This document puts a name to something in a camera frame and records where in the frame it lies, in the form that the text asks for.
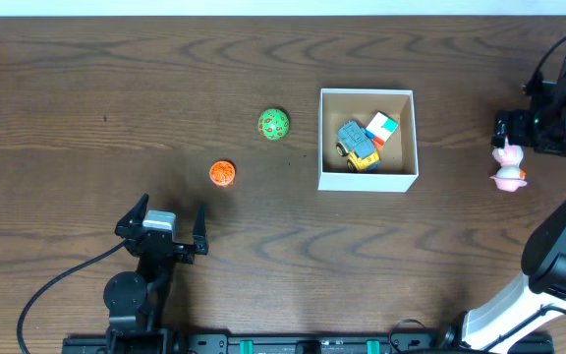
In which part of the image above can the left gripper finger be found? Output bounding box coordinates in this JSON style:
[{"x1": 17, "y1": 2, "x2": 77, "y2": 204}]
[
  {"x1": 115, "y1": 193, "x2": 149, "y2": 239},
  {"x1": 192, "y1": 205, "x2": 209, "y2": 255}
]

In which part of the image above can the pink white toy figure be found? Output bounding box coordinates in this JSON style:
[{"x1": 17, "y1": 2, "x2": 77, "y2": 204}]
[{"x1": 490, "y1": 139, "x2": 528, "y2": 193}]

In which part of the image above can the orange patterned ball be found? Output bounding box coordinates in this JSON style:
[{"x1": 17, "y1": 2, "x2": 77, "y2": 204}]
[{"x1": 209, "y1": 160, "x2": 236, "y2": 188}]

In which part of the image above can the green number ball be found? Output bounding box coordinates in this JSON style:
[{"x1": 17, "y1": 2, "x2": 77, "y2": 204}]
[{"x1": 257, "y1": 108, "x2": 290, "y2": 141}]

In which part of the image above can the colourful puzzle cube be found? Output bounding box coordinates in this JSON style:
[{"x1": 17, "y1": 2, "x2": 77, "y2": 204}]
[{"x1": 365, "y1": 112, "x2": 399, "y2": 151}]

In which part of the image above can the grey yellow toy truck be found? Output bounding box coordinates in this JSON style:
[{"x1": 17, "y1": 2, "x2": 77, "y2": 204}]
[{"x1": 335, "y1": 121, "x2": 381, "y2": 173}]

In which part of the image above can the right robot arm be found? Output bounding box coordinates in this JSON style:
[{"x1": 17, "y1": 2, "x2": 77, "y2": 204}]
[{"x1": 438, "y1": 56, "x2": 566, "y2": 353}]

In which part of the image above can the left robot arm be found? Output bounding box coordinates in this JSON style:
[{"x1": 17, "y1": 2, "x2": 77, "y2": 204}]
[{"x1": 103, "y1": 195, "x2": 209, "y2": 353}]

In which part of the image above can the white cardboard box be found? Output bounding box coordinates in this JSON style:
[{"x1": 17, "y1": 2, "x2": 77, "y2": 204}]
[{"x1": 318, "y1": 88, "x2": 419, "y2": 193}]

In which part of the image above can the right black cable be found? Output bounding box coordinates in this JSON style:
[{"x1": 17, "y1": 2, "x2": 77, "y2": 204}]
[{"x1": 521, "y1": 23, "x2": 566, "y2": 97}]

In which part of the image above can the black cable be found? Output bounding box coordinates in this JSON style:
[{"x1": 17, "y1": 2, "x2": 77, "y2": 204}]
[
  {"x1": 16, "y1": 238, "x2": 128, "y2": 354},
  {"x1": 521, "y1": 23, "x2": 566, "y2": 97}
]

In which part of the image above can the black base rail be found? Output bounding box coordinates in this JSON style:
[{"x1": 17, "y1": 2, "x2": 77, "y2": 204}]
[{"x1": 61, "y1": 329, "x2": 555, "y2": 354}]

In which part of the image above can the left black cable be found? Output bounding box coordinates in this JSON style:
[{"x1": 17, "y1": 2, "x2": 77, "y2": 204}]
[{"x1": 16, "y1": 238, "x2": 128, "y2": 354}]

